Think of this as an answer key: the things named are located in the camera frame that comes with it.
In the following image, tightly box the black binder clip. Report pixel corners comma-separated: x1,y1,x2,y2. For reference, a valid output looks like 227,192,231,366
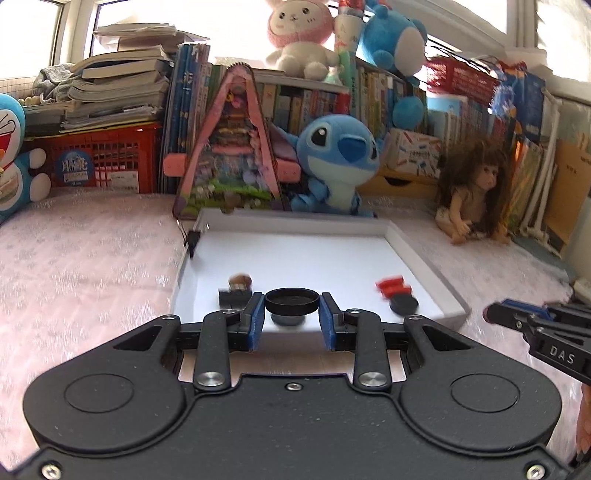
218,289,252,309
176,220,211,259

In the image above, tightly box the red crayon piece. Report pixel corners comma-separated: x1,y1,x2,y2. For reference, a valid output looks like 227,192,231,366
382,284,413,299
376,276,405,291

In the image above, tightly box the brown walnut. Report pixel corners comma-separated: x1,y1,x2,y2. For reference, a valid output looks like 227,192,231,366
228,273,252,290

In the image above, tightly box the black round puck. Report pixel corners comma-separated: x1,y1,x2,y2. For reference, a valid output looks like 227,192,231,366
271,314,305,327
390,293,419,317

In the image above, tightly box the black round lid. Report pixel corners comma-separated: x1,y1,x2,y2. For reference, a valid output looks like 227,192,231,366
264,287,320,317

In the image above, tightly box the operator right hand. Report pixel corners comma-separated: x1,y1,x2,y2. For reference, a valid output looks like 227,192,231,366
576,384,591,454

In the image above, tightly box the white shallow cardboard box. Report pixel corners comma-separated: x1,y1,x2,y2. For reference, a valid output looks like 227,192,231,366
171,209,470,329

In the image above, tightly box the black binder clip on box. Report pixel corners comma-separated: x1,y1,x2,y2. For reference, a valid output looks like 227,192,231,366
176,220,211,259

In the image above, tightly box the brown haired baby doll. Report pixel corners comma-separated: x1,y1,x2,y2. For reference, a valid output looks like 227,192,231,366
435,139,511,245

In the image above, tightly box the wooden drawer shelf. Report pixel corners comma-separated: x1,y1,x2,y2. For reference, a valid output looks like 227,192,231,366
356,168,438,200

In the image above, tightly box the pink triangular toy house box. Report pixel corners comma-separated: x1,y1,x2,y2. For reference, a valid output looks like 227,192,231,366
163,63,287,220

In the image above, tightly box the blue Stitch plush toy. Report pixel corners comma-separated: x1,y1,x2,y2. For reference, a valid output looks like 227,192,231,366
280,114,380,218

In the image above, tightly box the white pencil pattern box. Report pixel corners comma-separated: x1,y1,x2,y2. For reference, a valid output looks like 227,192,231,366
381,128,441,179

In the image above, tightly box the row of books on shelf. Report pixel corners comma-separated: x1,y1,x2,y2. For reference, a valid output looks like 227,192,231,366
158,43,555,158

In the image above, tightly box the blue round plush ball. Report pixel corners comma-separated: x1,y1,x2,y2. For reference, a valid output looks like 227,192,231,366
392,96,425,130

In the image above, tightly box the red hanging plastic basket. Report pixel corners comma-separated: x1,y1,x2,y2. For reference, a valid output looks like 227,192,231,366
425,57,500,105

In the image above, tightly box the blue Doraemon plush toy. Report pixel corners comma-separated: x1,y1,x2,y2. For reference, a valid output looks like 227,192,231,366
0,94,51,222

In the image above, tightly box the stack of grey books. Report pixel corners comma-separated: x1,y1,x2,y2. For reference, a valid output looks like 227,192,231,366
20,23,208,137

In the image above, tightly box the blue plush toy on shelf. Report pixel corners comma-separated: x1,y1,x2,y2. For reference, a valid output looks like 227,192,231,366
360,1,428,77

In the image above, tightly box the white pink bunny plush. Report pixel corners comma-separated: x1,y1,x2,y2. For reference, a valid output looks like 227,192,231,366
266,0,339,81

